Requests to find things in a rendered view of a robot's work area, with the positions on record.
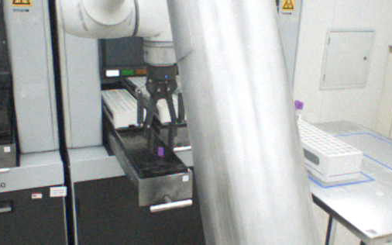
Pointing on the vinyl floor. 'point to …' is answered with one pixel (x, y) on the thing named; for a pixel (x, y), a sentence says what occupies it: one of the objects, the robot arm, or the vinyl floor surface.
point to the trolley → (369, 188)
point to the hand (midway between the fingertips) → (160, 139)
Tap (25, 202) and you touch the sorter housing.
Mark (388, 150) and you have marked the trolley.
